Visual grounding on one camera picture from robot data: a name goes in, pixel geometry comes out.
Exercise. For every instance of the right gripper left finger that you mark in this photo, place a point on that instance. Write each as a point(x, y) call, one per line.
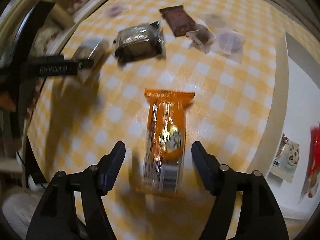
point(55, 216)

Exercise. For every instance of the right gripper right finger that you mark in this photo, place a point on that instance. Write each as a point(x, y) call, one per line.
point(260, 215)

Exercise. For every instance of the blue-top mooncake packet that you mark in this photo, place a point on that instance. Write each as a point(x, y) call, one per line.
point(91, 53)

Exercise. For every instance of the black silver snack packet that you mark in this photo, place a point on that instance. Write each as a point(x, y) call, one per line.
point(140, 42)

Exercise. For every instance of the orange snack packet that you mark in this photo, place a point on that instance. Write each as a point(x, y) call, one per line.
point(165, 145)

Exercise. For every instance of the brown chocolate snack packet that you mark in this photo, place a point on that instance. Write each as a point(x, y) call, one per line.
point(178, 20)

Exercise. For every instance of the clear packet purple pastry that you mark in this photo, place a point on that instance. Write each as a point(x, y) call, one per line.
point(230, 45)

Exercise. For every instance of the clear packet brown pastry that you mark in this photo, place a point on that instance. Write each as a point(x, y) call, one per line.
point(202, 38)

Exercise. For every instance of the clear packet beige ring pastry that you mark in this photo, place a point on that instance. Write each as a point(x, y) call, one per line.
point(213, 20)

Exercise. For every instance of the white cookie snack packet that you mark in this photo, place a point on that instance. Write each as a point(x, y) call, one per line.
point(285, 157)

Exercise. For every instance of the red snack packet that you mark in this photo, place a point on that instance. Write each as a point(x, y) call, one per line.
point(312, 176)

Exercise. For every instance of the white tray box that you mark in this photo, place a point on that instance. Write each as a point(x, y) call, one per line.
point(294, 112)

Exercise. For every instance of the clear packet pink pastry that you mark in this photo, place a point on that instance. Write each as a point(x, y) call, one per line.
point(116, 10)

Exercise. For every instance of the yellow checkered cloth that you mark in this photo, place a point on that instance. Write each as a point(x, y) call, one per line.
point(74, 126)

